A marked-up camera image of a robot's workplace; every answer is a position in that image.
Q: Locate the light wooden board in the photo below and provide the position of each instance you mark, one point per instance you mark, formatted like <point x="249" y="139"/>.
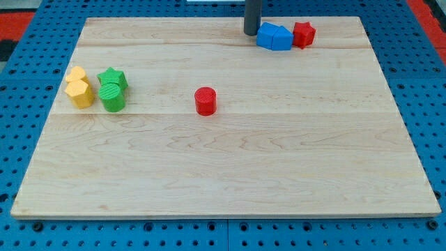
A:
<point x="312" y="133"/>

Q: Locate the yellow hexagon block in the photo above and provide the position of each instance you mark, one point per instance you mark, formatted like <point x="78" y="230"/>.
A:
<point x="80" y="94"/>

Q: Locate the blue pentagon block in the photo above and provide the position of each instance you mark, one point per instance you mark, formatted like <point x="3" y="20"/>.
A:
<point x="282" y="40"/>

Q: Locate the blue cube block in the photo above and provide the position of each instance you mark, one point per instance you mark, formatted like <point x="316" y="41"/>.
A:
<point x="265" y="35"/>

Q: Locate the green cylinder block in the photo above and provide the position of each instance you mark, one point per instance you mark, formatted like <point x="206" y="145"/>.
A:
<point x="111" y="97"/>

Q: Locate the red star block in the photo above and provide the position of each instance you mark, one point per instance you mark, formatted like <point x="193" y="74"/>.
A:
<point x="303" y="34"/>

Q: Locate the green star block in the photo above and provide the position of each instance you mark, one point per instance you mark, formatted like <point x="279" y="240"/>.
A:
<point x="112" y="76"/>

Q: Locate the yellow heart block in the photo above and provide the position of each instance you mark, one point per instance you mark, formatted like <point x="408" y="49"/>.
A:
<point x="77" y="73"/>

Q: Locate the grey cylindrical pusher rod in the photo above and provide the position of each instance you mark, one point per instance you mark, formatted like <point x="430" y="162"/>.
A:
<point x="252" y="18"/>

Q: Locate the red cylinder block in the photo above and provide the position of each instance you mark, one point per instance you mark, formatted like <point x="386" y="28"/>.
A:
<point x="205" y="101"/>

